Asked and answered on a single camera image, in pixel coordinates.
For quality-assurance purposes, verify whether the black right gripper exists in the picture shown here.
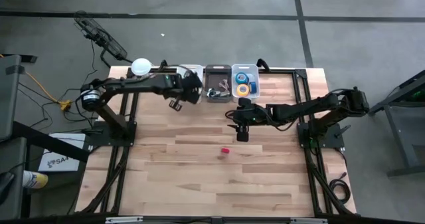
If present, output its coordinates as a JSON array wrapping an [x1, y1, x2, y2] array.
[[228, 97, 267, 132]]

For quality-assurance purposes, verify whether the yellow tape roll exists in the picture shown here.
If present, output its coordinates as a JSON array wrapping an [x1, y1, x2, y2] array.
[[236, 83, 250, 98]]

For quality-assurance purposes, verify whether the light blue tape roll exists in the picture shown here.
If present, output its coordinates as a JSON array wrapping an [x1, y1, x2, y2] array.
[[235, 71, 250, 86]]

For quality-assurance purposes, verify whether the dark grey plastic bin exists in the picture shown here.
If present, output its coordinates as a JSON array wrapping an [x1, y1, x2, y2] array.
[[204, 64, 232, 104]]

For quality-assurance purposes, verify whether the translucent white plastic bin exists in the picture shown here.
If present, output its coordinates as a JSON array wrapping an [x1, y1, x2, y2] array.
[[231, 63, 261, 104]]

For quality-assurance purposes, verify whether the white printed box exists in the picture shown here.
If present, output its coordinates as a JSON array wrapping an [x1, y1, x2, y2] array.
[[38, 132, 88, 173]]

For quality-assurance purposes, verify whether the black diagonal beam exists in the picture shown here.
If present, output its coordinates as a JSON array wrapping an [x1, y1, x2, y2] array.
[[12, 120, 91, 163]]

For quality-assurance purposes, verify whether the yellow white bottle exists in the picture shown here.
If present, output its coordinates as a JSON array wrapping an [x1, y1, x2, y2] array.
[[22, 169, 49, 189]]

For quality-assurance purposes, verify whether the grey cabinet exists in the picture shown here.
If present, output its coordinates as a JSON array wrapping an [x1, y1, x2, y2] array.
[[0, 54, 23, 142], [0, 137, 28, 220]]

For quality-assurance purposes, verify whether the black metal stand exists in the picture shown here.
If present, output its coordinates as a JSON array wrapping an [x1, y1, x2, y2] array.
[[365, 69, 425, 178]]

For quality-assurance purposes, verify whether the black aluminium table frame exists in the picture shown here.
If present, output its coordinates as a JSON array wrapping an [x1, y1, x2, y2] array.
[[76, 66, 358, 218]]

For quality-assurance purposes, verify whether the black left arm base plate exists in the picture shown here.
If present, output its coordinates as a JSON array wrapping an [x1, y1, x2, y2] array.
[[88, 120, 137, 148]]

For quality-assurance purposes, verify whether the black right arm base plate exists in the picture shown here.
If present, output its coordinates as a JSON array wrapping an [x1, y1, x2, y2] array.
[[297, 122, 346, 148]]

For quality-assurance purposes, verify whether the black wire mesh tray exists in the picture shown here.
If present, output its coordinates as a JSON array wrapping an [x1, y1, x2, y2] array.
[[73, 10, 129, 62]]

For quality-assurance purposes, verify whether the black coiled cable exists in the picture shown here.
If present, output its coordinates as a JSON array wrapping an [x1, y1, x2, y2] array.
[[328, 171, 352, 205]]

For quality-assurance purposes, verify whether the silver metal bracket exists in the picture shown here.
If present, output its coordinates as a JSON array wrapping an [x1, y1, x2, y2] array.
[[105, 216, 144, 224], [290, 217, 329, 224]]

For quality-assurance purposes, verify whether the yellow extension cable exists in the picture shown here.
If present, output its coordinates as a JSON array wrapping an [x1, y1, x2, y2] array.
[[0, 53, 72, 112]]

